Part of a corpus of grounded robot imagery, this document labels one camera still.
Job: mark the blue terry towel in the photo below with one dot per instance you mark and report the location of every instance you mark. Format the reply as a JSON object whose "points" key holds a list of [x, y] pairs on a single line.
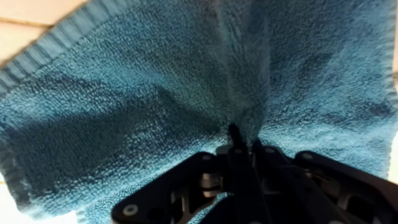
{"points": [[123, 89]]}

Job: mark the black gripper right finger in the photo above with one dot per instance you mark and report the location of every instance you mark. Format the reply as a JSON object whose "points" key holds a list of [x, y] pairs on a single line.
{"points": [[296, 199]]}

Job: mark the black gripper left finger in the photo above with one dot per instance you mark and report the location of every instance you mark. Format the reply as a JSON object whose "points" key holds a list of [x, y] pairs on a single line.
{"points": [[245, 187]]}

